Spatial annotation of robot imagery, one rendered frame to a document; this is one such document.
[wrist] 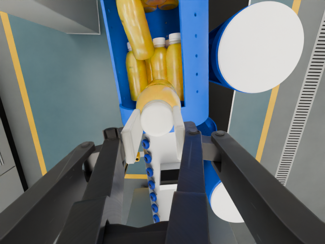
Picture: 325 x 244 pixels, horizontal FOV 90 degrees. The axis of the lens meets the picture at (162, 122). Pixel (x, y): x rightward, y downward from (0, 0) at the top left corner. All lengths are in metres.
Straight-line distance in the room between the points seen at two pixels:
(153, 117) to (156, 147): 0.61
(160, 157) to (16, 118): 1.79
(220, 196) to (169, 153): 0.30
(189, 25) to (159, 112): 0.27
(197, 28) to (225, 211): 0.77
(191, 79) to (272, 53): 0.35
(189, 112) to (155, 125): 0.24
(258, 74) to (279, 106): 1.39
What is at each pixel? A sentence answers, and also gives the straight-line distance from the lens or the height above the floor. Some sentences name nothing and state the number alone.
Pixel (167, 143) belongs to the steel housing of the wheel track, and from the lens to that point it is 0.78.
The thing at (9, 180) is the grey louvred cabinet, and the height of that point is 0.21.
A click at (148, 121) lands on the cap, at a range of 0.18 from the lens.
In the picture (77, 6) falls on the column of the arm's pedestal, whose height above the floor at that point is 0.38.
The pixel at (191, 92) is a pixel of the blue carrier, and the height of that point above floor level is 1.21.
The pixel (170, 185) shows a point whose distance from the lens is 0.71.
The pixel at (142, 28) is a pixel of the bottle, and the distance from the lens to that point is 0.50.
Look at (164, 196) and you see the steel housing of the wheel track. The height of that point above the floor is 0.93.
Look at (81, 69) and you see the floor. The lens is 1.80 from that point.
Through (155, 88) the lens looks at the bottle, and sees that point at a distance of 0.22.
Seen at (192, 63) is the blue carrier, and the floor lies 1.21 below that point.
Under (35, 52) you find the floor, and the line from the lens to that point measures 2.01.
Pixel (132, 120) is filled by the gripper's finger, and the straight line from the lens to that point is 0.16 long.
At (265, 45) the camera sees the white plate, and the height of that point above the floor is 1.04.
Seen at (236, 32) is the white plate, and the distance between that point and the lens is 0.64.
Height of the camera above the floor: 1.62
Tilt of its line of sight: 71 degrees down
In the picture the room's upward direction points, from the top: 179 degrees counter-clockwise
